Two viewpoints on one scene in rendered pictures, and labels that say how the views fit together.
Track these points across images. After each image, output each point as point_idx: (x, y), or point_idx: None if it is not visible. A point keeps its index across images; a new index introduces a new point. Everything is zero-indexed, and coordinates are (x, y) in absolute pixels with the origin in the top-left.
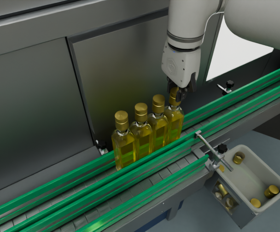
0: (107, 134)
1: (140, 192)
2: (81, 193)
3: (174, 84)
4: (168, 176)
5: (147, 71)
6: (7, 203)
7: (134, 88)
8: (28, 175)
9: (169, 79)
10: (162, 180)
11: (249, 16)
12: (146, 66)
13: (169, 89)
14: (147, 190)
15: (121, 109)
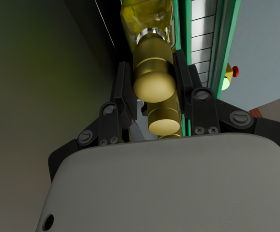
0: (108, 78)
1: (198, 54)
2: (183, 118)
3: (131, 93)
4: (228, 39)
5: (45, 124)
6: None
7: (80, 113)
8: (137, 126)
9: (130, 134)
10: (226, 49)
11: None
12: (41, 144)
13: (136, 98)
14: (223, 71)
15: (103, 100)
